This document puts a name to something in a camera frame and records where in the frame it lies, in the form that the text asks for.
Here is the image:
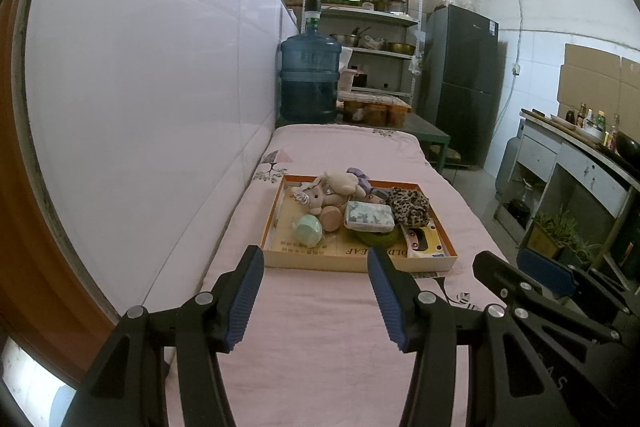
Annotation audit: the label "row of condiment bottles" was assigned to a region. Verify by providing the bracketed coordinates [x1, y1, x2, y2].
[565, 102, 623, 148]

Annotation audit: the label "yellow tissue pack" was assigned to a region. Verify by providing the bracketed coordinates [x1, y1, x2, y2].
[400, 219, 451, 259]

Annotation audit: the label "grey kitchen counter cabinet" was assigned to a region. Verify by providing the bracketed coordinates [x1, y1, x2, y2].
[495, 109, 640, 278]

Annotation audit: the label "green low table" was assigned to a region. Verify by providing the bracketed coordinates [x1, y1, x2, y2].
[402, 111, 452, 172]

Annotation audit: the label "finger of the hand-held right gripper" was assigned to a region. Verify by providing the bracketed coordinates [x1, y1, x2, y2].
[516, 248, 633, 309]
[472, 250, 622, 344]

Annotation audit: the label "wall cable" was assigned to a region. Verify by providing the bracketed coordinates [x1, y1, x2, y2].
[497, 0, 526, 128]

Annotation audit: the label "black wok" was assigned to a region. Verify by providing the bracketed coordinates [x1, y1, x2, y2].
[614, 132, 640, 160]

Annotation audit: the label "dark kettle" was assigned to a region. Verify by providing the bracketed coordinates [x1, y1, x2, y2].
[505, 184, 533, 220]

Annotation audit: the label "cardboard sheets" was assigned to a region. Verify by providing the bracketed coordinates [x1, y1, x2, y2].
[556, 43, 640, 120]

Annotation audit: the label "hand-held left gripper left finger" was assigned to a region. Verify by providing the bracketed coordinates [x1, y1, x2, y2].
[60, 244, 265, 427]

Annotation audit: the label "green fuzzy headband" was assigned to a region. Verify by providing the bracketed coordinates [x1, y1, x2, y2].
[350, 227, 403, 248]

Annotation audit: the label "white leaf-print tissue pack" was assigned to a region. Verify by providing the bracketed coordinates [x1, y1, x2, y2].
[343, 200, 396, 234]

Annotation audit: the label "potted green plant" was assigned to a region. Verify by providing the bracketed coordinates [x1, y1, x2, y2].
[565, 232, 606, 268]
[527, 207, 576, 260]

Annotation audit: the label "orange-rimmed cardboard tray box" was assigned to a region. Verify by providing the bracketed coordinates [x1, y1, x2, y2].
[262, 174, 458, 274]

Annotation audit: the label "grey plush toy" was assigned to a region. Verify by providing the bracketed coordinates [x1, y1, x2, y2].
[291, 184, 346, 216]

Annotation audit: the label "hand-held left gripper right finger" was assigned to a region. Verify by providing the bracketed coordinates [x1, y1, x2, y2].
[366, 246, 566, 427]

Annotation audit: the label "brown wooden panel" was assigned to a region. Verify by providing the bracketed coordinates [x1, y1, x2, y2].
[0, 0, 121, 383]

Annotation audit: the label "grey gas cylinder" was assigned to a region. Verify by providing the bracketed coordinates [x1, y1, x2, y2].
[494, 137, 523, 202]

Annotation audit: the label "dark grey refrigerator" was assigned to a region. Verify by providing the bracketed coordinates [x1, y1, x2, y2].
[417, 4, 501, 168]

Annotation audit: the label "row of glass jars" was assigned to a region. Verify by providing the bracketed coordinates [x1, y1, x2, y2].
[322, 0, 408, 14]

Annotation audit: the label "black water jug pump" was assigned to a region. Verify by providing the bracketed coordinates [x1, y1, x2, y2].
[304, 0, 323, 32]

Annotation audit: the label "cream plush toy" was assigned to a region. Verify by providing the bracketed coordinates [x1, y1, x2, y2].
[312, 170, 361, 198]

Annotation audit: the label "pink makeup sponge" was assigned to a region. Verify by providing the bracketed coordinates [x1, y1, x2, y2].
[320, 205, 346, 233]

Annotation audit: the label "leopard print scrunchie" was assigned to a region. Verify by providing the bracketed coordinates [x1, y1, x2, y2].
[387, 187, 432, 228]

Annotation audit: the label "mint sponge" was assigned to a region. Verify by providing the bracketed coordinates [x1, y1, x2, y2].
[295, 214, 326, 250]

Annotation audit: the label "blue water jug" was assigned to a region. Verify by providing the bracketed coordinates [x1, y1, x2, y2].
[278, 32, 343, 124]

